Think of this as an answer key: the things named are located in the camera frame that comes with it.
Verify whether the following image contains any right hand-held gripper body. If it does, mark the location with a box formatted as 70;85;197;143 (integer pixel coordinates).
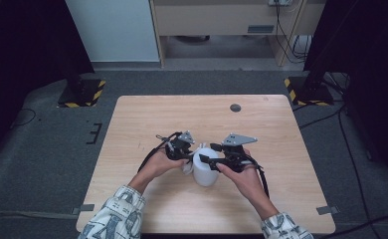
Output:
220;132;259;173

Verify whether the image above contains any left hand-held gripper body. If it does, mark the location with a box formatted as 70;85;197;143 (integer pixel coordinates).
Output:
164;129;196;162

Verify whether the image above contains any person's left hand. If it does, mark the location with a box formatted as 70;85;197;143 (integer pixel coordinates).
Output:
137;148;190;185

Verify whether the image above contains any person's right hand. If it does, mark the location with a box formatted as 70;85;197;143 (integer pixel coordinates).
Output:
216;149;270;207

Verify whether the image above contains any black stand with striped base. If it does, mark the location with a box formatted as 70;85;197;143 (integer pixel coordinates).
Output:
57;64;106;109
284;0;362;108

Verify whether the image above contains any grey tape piece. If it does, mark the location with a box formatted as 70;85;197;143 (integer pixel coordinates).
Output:
72;203;96;215
315;205;339;216

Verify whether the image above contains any grey label plate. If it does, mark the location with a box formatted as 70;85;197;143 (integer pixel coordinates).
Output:
247;24;276;34

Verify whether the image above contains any light wooden desk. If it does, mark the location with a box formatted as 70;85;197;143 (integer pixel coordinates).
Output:
148;0;325;69

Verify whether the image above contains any white cabinet panel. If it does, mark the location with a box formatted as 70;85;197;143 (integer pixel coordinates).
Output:
65;0;160;63

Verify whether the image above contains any black curtain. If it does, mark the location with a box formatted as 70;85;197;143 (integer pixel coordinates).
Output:
0;0;96;163
303;0;388;190

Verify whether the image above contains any left hand-held gripper cable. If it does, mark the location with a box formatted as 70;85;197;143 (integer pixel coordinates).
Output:
137;131;183;173

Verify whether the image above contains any hand-held gripper cable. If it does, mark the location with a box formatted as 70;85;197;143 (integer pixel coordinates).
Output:
137;131;183;173
245;157;272;200

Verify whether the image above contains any right hand-held gripper cable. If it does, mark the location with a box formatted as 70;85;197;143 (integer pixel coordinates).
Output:
245;157;272;200

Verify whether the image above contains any short black floor cable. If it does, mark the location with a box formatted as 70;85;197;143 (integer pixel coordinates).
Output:
297;109;344;130

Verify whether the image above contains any long black floor cable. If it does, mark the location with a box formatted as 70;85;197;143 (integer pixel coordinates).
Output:
337;109;382;239

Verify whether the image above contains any black hanging cable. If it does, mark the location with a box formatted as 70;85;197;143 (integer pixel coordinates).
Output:
275;3;307;64

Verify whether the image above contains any thin black floor cable loop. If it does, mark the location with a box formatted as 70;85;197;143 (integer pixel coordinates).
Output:
11;108;37;128

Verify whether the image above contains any thick black floor cable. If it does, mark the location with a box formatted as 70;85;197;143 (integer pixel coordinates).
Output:
317;214;388;239

